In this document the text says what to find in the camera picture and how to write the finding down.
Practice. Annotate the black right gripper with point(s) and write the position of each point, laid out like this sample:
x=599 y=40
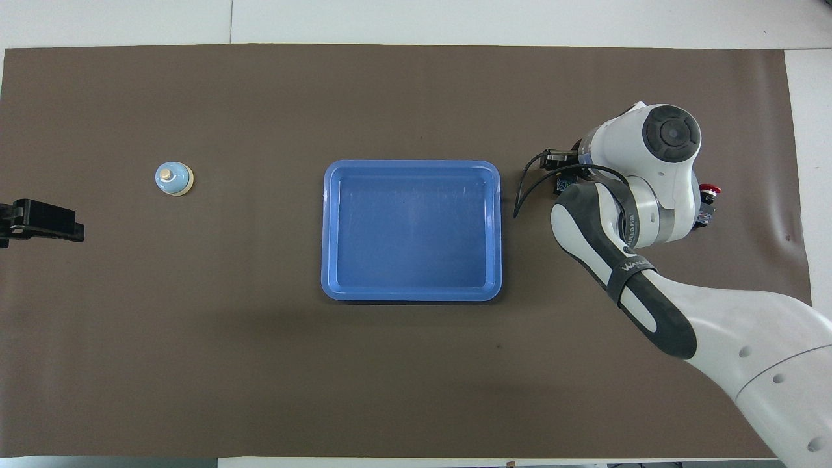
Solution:
x=560 y=159

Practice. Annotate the red push button switch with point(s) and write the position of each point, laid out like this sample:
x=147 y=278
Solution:
x=707 y=207

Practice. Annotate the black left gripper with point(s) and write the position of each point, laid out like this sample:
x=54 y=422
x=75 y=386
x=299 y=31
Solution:
x=6 y=224

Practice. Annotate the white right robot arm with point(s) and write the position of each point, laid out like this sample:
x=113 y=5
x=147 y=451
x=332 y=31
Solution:
x=715 y=325

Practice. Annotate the brown paper table mat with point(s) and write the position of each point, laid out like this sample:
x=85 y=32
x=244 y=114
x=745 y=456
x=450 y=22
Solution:
x=416 y=377

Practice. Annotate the light blue desk bell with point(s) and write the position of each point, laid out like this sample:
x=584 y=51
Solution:
x=173 y=179

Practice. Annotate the blue plastic tray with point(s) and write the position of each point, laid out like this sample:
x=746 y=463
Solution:
x=411 y=231

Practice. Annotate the yellow push button switch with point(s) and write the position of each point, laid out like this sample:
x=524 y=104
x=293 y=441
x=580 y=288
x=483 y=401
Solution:
x=564 y=186

